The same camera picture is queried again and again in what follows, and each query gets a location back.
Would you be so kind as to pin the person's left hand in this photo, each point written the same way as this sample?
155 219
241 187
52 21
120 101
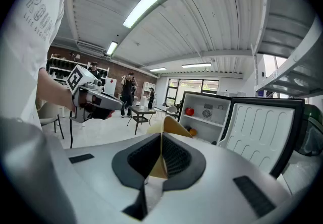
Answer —
85 99

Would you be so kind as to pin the dark cola bottle red cap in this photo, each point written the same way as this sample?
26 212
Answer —
187 128

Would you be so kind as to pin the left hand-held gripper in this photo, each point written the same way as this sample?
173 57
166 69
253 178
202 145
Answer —
78 76

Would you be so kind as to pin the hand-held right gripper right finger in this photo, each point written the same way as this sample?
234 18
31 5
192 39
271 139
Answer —
214 180

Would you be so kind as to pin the white chair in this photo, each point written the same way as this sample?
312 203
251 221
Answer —
172 110

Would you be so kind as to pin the white wall shelving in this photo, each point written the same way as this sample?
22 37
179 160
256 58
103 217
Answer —
63 67

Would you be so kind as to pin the orange fruit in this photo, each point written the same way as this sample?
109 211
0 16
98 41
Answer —
193 132

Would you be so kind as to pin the person's left forearm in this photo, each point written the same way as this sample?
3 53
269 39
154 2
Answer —
55 89

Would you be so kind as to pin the bright tall window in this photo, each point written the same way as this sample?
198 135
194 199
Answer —
273 65

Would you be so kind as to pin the long ceiling light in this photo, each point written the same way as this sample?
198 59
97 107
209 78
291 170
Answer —
146 4
158 69
112 48
196 65

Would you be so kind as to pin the person's white printed t-shirt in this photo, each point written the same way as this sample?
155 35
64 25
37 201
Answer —
27 28

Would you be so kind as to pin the yellow-brown curved object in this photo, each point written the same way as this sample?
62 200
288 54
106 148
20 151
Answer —
174 127

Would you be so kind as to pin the grey metal staircase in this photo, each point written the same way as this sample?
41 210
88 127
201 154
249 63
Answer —
292 66

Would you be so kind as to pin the black-framed window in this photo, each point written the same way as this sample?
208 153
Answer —
191 86

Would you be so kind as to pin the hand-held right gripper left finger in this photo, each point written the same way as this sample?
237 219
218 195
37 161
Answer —
101 180

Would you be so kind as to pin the dark green object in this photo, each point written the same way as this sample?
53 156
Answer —
311 129

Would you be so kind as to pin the beige chair black legs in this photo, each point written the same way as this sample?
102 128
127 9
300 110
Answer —
49 114

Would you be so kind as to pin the white tall cabinet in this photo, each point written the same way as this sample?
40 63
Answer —
149 89

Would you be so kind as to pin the red tomato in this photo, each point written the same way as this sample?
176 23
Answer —
189 111

